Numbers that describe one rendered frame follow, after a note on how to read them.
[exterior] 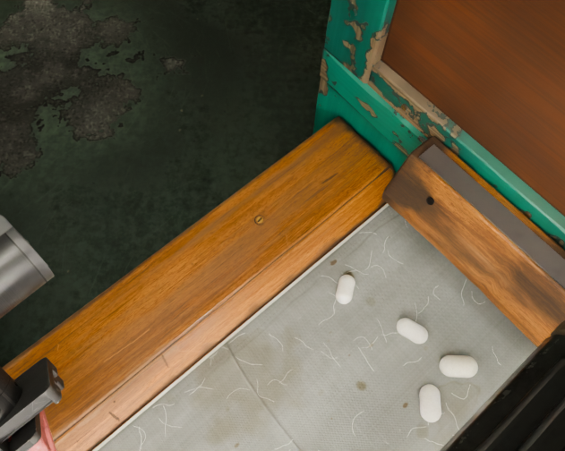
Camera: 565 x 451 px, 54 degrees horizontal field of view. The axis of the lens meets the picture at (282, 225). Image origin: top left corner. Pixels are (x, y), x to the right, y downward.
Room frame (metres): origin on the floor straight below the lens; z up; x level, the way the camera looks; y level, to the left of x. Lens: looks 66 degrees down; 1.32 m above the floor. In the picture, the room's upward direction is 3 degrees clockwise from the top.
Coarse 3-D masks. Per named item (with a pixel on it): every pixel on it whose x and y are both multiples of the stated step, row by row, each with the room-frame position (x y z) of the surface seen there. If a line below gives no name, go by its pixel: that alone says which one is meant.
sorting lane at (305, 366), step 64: (384, 256) 0.22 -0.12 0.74; (256, 320) 0.14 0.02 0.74; (320, 320) 0.14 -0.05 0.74; (384, 320) 0.15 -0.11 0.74; (448, 320) 0.15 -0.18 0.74; (192, 384) 0.07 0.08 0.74; (256, 384) 0.07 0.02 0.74; (320, 384) 0.08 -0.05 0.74; (384, 384) 0.08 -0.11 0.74; (448, 384) 0.08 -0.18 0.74; (128, 448) 0.01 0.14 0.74; (192, 448) 0.01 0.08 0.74; (256, 448) 0.01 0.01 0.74; (320, 448) 0.02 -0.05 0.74; (384, 448) 0.02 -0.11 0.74
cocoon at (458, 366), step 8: (448, 360) 0.10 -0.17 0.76; (456, 360) 0.10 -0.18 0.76; (464, 360) 0.11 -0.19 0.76; (472, 360) 0.11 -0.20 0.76; (440, 368) 0.10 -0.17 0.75; (448, 368) 0.10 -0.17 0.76; (456, 368) 0.10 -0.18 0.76; (464, 368) 0.10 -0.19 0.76; (472, 368) 0.10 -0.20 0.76; (448, 376) 0.09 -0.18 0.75; (456, 376) 0.09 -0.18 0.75; (464, 376) 0.09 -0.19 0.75; (472, 376) 0.09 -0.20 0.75
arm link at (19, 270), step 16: (0, 224) 0.15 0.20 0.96; (0, 240) 0.14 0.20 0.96; (16, 240) 0.14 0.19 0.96; (0, 256) 0.12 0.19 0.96; (16, 256) 0.13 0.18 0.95; (32, 256) 0.13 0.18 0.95; (0, 272) 0.11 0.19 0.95; (16, 272) 0.12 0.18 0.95; (32, 272) 0.12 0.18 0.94; (48, 272) 0.12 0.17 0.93; (0, 288) 0.10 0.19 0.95; (16, 288) 0.11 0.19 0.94; (32, 288) 0.11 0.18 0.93; (0, 304) 0.09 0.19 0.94; (16, 304) 0.10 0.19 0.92
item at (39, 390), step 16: (0, 368) 0.06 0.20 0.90; (32, 368) 0.06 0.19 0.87; (48, 368) 0.06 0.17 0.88; (0, 384) 0.04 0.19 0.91; (16, 384) 0.05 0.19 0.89; (32, 384) 0.05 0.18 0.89; (48, 384) 0.05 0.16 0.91; (0, 400) 0.03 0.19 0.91; (16, 400) 0.03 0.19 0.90; (32, 400) 0.03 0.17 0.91; (48, 400) 0.04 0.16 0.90; (0, 416) 0.02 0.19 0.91; (16, 416) 0.02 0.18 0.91; (32, 416) 0.02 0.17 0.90; (0, 432) 0.01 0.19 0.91
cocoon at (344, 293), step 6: (342, 276) 0.19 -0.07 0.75; (348, 276) 0.19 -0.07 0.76; (342, 282) 0.18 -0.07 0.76; (348, 282) 0.18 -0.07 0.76; (354, 282) 0.18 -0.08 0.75; (342, 288) 0.17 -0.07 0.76; (348, 288) 0.18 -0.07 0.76; (336, 294) 0.17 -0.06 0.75; (342, 294) 0.17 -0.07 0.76; (348, 294) 0.17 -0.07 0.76; (342, 300) 0.16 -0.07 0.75; (348, 300) 0.16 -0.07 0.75
